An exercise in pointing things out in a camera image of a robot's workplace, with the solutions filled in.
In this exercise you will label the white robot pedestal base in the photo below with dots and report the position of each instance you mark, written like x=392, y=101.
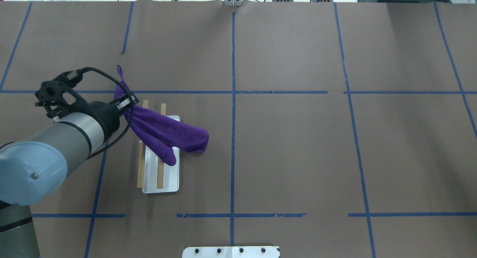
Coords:
x=232, y=252

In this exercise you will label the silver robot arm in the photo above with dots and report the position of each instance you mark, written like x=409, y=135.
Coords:
x=36, y=166

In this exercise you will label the purple towel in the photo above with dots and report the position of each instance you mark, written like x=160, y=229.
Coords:
x=161, y=134

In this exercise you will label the white towel rack base tray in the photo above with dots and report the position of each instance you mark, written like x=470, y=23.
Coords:
x=170, y=179

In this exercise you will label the wooden rack rod left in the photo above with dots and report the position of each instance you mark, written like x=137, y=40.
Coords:
x=141, y=165

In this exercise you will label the wooden rack rod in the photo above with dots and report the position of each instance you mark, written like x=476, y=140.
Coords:
x=160, y=163
x=141, y=165

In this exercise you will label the wooden rack rod right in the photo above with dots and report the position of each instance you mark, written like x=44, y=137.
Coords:
x=160, y=163

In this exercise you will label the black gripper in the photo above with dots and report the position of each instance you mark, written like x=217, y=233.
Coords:
x=107, y=116

